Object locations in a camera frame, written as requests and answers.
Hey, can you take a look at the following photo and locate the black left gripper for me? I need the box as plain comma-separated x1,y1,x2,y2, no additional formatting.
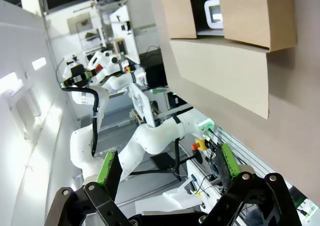
66,64,89,87

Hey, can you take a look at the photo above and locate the yellow red emergency stop button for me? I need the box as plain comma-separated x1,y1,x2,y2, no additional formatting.
191,137,209,152

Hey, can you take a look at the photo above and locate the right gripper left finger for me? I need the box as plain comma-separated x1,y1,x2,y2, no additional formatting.
44,150,131,226

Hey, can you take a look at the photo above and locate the white flat panel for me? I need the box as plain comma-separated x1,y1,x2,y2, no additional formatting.
128,82,156,128

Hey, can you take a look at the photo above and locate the large brown cardboard box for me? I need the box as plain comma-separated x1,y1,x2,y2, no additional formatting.
158,0,298,120

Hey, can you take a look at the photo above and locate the black corrugated cable hose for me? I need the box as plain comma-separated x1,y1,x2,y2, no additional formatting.
59,85,101,158

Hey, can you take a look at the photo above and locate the green circuit board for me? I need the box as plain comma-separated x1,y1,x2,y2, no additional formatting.
294,192,319,218

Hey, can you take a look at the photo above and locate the black monitor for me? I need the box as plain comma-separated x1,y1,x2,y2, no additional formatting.
144,65,169,89

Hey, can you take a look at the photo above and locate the silver aluminium rail frame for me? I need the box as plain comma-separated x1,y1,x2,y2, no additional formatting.
186,125,297,204

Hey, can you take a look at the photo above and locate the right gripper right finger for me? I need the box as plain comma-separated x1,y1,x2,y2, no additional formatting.
199,143,302,226

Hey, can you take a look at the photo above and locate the white shelf unit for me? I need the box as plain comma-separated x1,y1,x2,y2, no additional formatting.
109,4,141,64

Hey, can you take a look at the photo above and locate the white rounded gift item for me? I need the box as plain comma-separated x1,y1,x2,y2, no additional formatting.
203,0,225,31

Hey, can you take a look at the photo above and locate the black stool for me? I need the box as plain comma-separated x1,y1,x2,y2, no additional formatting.
149,135,204,182

